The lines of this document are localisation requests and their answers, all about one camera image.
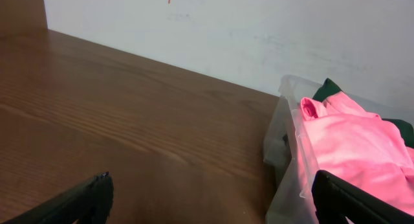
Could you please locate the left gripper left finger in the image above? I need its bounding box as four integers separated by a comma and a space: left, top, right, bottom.
5, 172, 114, 224

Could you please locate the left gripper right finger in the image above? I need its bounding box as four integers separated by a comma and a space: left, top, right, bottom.
311, 170, 413, 224

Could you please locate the pink garment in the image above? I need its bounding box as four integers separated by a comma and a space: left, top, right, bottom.
300, 92, 413, 214

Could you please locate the dark green garment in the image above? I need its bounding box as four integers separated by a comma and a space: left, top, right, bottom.
313, 78, 413, 148

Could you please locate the clear plastic storage bin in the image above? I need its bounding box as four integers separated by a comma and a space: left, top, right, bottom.
263, 75, 413, 223

